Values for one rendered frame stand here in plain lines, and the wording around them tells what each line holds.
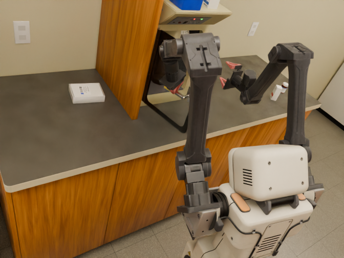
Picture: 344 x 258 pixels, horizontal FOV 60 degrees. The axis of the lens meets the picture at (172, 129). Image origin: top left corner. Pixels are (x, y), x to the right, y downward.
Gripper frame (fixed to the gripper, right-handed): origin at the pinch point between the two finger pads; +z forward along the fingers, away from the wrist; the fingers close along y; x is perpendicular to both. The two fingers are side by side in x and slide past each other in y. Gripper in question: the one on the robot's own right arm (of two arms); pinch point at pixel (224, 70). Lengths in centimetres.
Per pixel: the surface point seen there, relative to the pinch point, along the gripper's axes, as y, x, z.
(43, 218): -59, 97, -14
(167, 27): 18.3, 34.4, 11.9
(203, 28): 17.7, 12.8, 11.8
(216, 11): 30.9, 19.2, 0.9
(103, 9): 11, 49, 49
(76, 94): -22, 70, 25
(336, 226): -120, -126, -77
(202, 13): 30.0, 26.9, 0.4
